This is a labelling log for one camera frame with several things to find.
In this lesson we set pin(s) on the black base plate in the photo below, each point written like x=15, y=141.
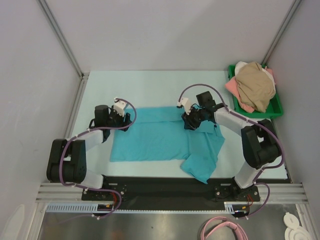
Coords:
x=172, y=193

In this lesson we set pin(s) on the white shirt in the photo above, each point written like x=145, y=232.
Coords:
x=265, y=69

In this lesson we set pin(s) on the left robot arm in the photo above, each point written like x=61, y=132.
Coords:
x=67, y=163

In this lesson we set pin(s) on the aluminium front rail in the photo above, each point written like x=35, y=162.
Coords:
x=277, y=193

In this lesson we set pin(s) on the teal polo shirt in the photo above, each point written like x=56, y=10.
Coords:
x=158, y=134

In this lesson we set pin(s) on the green plastic bin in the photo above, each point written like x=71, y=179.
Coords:
x=273, y=111

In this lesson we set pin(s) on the beige shirt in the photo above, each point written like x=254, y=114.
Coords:
x=255, y=88

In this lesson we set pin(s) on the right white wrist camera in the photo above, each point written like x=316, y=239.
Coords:
x=184, y=103

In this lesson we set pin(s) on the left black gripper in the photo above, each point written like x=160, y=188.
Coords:
x=127, y=121

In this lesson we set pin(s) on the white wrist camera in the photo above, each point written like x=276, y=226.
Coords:
x=184, y=103
x=119, y=106

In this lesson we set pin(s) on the right aluminium frame post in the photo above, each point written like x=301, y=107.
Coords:
x=293, y=9

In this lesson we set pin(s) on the aluminium frame post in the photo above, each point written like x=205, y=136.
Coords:
x=293, y=9
x=55, y=27

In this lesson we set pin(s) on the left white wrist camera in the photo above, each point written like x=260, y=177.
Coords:
x=119, y=106

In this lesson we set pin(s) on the white round plastic part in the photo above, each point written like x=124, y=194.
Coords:
x=293, y=229

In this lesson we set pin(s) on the left aluminium frame post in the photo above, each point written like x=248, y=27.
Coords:
x=55, y=27

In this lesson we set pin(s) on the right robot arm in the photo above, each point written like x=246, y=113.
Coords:
x=260, y=145

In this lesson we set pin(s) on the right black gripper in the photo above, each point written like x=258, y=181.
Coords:
x=190, y=121

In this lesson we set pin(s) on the pink shirt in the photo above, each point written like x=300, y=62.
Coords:
x=231, y=86

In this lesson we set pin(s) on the white slotted cable duct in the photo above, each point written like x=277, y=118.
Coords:
x=105, y=208

